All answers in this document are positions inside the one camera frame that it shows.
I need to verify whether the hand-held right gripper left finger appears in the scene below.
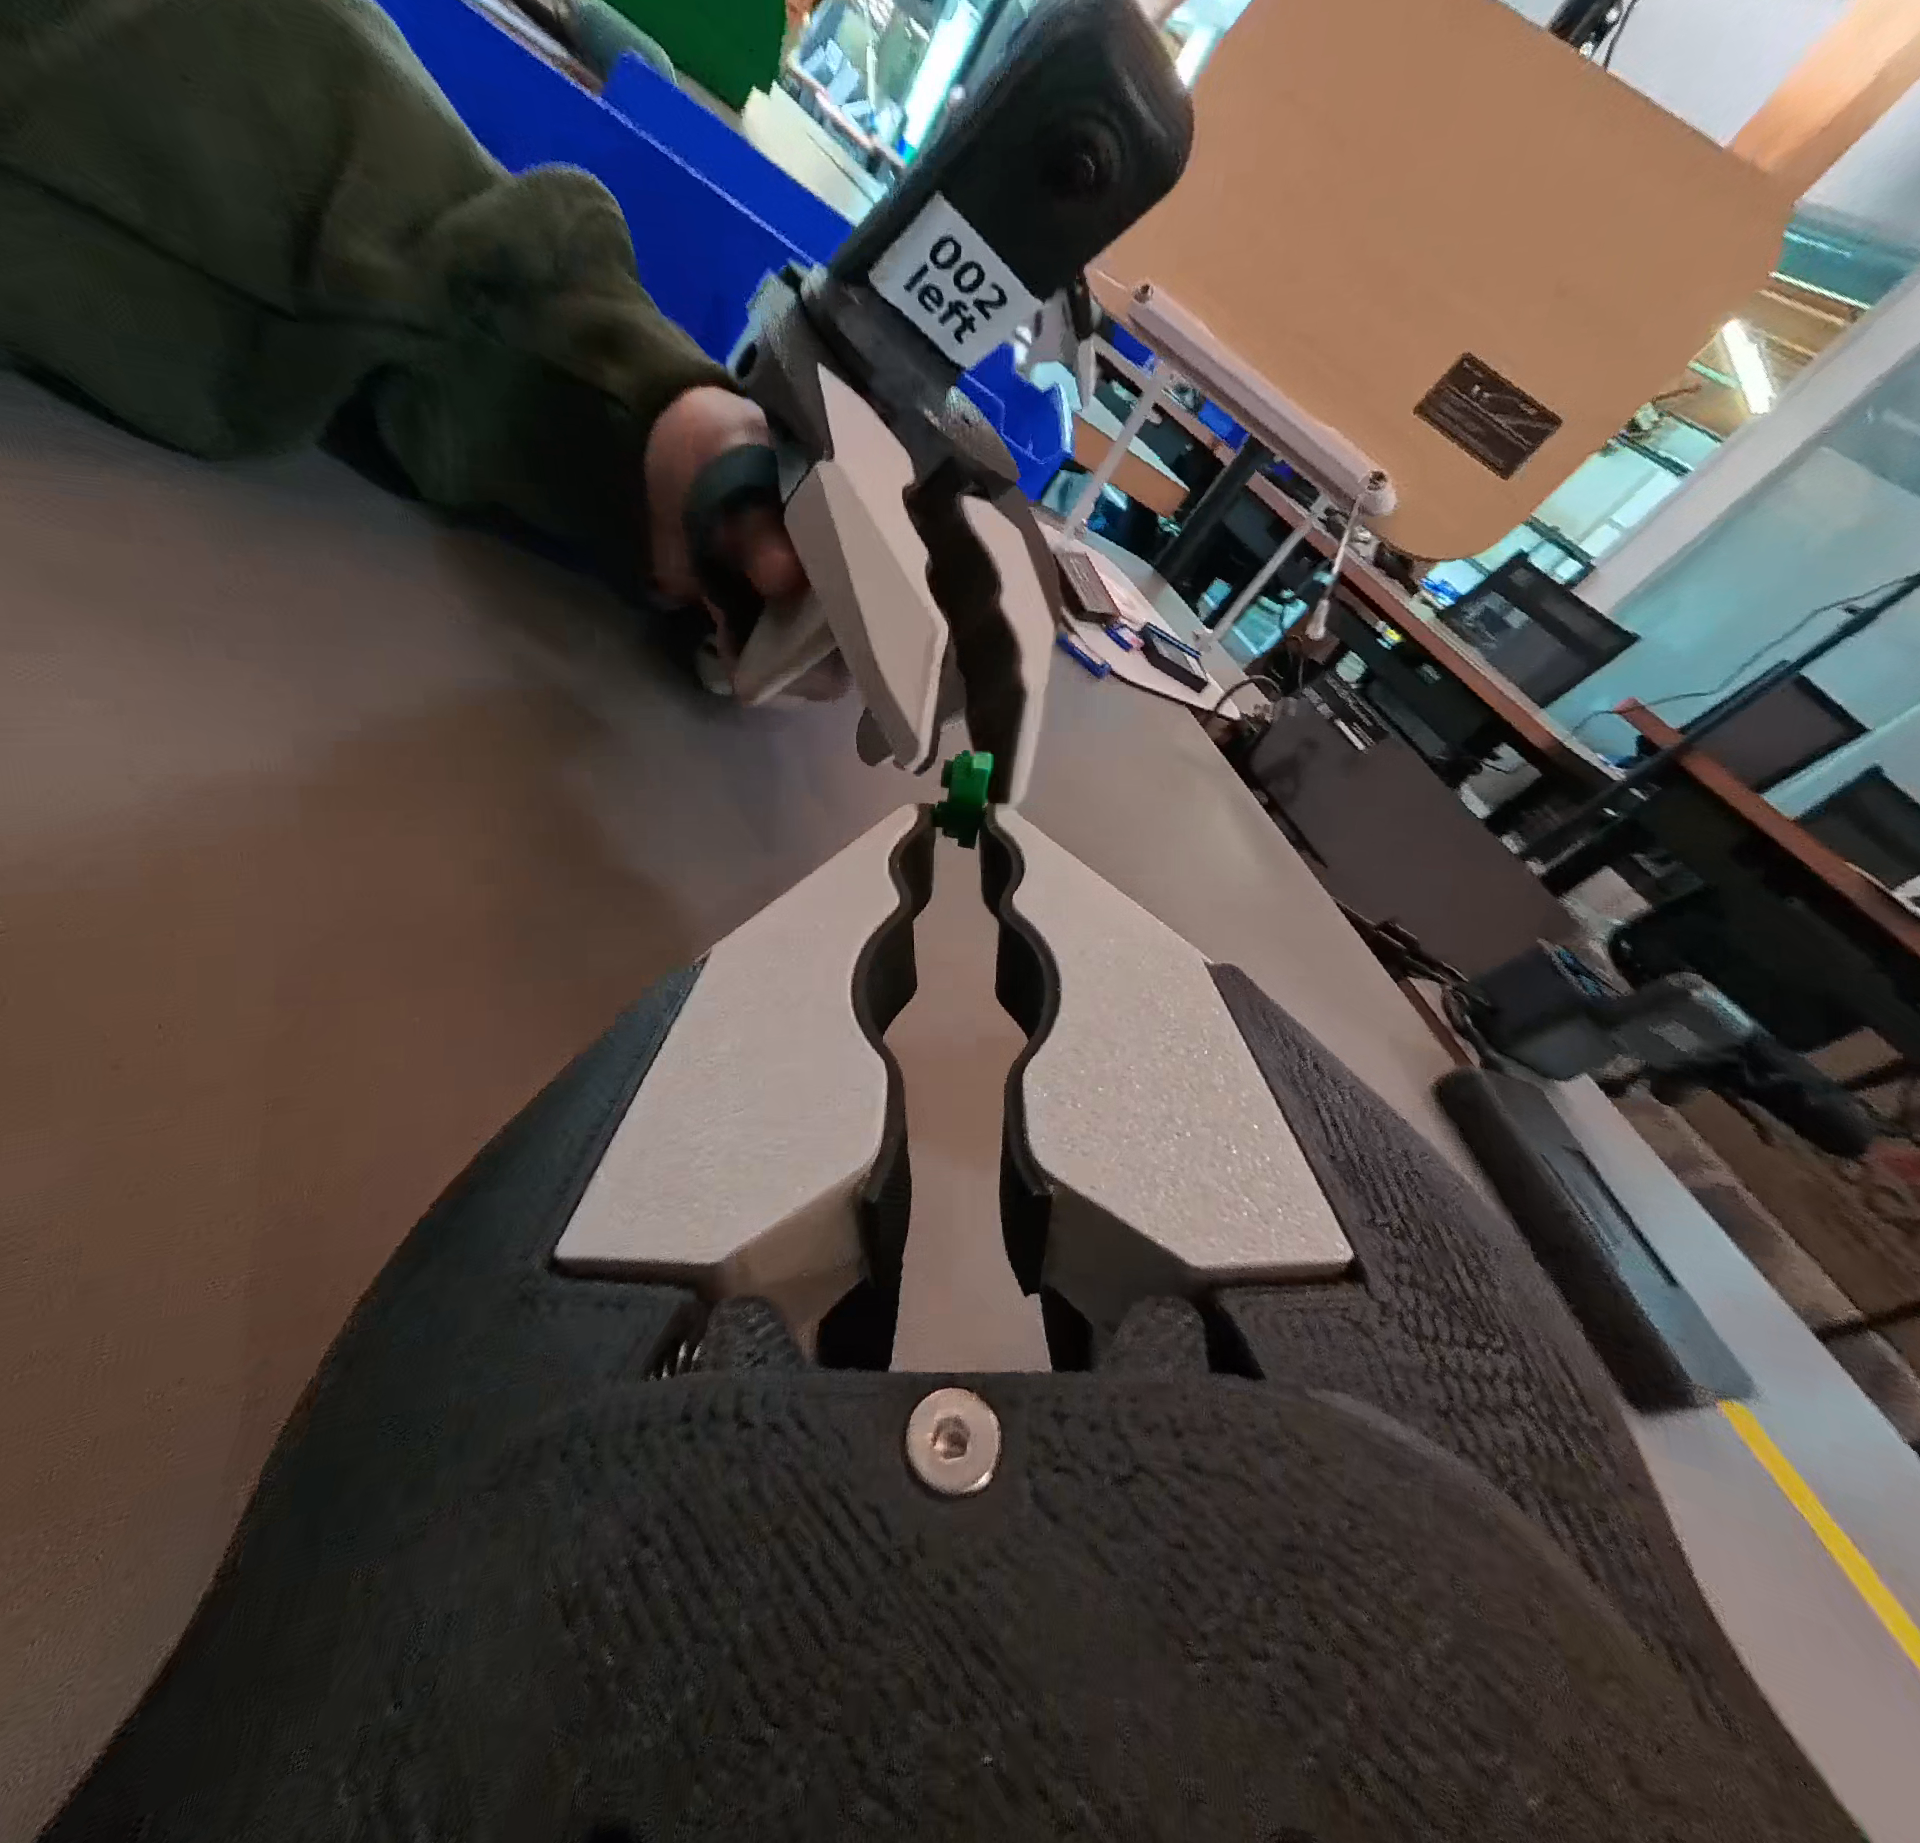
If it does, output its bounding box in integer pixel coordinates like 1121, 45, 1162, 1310
553, 803, 940, 1341

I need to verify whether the black electronic device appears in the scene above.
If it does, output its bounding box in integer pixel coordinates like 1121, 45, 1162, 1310
1463, 942, 1876, 1155

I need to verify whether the black computer monitor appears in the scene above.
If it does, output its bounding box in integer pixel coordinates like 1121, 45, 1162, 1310
1441, 551, 1636, 706

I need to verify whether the black case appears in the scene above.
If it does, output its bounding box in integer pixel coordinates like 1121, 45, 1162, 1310
1244, 672, 1578, 976

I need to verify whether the person's left hand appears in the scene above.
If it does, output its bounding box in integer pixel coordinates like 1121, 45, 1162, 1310
644, 385, 814, 616

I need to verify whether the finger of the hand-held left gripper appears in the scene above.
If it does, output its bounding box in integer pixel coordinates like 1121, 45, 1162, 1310
780, 370, 954, 776
903, 470, 1070, 810

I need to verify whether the person's left forearm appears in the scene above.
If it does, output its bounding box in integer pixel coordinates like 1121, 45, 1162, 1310
0, 0, 735, 609

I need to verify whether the white light bar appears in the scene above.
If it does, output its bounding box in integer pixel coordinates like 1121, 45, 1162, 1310
1050, 282, 1399, 645

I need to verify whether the black label plate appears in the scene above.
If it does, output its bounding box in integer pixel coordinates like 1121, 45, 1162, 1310
1412, 353, 1566, 479

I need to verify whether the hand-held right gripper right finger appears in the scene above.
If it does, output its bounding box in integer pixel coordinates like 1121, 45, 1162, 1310
979, 808, 1357, 1327

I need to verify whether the green lego piece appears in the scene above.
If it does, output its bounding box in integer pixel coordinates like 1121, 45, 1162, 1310
928, 747, 1000, 847

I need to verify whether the black power adapter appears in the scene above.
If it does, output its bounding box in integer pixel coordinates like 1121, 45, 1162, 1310
1431, 1071, 1757, 1409

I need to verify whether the blue plastic bin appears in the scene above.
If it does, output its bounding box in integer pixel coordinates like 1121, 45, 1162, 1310
343, 0, 1078, 501

